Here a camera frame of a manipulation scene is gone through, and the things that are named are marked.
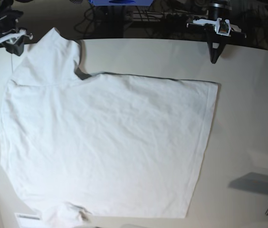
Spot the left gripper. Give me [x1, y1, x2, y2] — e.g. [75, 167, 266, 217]
[206, 2, 231, 64]

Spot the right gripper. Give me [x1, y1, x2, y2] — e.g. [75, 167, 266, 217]
[0, 8, 24, 56]

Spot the white paper sheet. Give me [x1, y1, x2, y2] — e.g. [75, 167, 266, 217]
[15, 213, 47, 228]

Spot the black power strip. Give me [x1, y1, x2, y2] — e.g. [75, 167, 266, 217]
[130, 10, 195, 22]

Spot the white T-shirt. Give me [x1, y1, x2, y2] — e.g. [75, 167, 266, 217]
[0, 29, 218, 228]

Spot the blue box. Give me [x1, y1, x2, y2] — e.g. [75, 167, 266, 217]
[88, 0, 153, 6]

